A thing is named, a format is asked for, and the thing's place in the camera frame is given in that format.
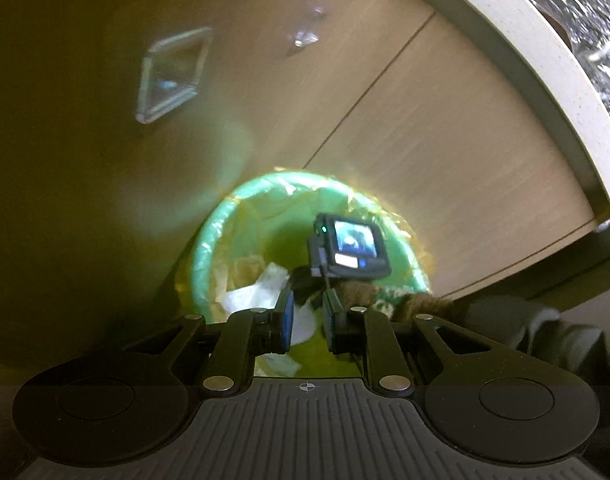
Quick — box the wooden cabinet door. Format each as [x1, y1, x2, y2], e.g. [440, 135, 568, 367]
[305, 12, 602, 302]
[0, 0, 433, 386]

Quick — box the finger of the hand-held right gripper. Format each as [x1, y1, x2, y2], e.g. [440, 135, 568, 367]
[289, 266, 332, 307]

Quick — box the green trash bin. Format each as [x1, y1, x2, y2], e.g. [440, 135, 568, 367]
[177, 171, 436, 378]

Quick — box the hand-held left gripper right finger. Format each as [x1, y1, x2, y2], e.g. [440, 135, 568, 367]
[321, 289, 486, 396]

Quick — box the clear square plastic piece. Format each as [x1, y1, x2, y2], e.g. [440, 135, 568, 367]
[135, 27, 215, 125]

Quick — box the white tissue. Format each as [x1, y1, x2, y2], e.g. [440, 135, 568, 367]
[219, 261, 317, 347]

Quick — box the clear small plastic piece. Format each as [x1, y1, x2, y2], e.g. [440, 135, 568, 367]
[287, 6, 328, 53]

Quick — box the yellow bin liner bag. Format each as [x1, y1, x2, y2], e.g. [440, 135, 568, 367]
[205, 175, 436, 376]

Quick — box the person's grey clothing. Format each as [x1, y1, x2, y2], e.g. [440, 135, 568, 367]
[455, 294, 610, 386]

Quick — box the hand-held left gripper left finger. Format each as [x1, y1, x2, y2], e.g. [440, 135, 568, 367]
[127, 287, 297, 396]

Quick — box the plastic-wrapped black oven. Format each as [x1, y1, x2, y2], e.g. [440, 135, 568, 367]
[500, 0, 610, 126]

